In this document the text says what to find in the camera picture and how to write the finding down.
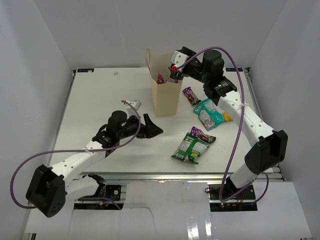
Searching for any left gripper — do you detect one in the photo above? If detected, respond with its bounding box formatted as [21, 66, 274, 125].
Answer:
[117, 114, 163, 140]

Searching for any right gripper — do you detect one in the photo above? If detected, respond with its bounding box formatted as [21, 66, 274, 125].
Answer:
[170, 46, 211, 84]

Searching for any purple fox candy bag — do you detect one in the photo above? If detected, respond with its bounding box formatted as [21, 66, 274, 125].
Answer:
[156, 74, 167, 84]

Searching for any purple m&m bar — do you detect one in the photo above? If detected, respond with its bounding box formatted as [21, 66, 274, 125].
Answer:
[182, 86, 201, 106]

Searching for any purple m&m bag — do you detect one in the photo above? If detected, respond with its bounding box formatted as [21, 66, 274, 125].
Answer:
[190, 126, 217, 144]

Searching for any green white snack bag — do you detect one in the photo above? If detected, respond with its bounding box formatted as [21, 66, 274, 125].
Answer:
[171, 132, 210, 165]

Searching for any teal red candy bag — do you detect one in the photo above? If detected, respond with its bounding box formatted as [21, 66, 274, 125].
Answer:
[193, 98, 226, 131]

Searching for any yellow snack packet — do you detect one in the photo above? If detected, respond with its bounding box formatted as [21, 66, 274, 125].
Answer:
[222, 112, 233, 122]

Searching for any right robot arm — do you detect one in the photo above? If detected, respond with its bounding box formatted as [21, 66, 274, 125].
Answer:
[169, 46, 288, 202]

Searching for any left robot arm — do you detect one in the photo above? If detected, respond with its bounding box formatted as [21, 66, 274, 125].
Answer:
[26, 110, 164, 218]

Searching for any right black table label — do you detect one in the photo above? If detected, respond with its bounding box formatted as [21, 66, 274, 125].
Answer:
[225, 67, 244, 72]

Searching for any black table label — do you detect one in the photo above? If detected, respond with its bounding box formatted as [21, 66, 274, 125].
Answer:
[77, 68, 95, 73]
[225, 67, 244, 72]

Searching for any left black table label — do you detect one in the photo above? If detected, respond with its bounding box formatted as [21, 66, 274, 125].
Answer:
[77, 68, 95, 73]

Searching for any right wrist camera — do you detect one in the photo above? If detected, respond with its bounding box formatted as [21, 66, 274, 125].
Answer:
[170, 50, 188, 72]

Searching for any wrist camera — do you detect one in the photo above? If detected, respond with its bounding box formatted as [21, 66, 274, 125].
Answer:
[170, 50, 188, 72]
[129, 100, 142, 111]

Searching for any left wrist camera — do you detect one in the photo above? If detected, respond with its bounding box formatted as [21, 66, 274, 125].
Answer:
[129, 100, 142, 111]

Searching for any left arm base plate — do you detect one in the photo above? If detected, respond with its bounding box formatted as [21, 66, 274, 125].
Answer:
[76, 184, 122, 203]

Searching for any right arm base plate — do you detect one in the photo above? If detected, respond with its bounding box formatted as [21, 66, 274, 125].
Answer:
[204, 184, 258, 213]

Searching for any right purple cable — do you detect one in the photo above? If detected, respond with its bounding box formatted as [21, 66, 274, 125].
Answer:
[174, 46, 270, 203]

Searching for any purple cable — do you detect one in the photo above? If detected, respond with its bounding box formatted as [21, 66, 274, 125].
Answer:
[174, 46, 270, 203]
[9, 100, 141, 209]

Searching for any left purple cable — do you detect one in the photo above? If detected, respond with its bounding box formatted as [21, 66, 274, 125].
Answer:
[9, 100, 141, 209]

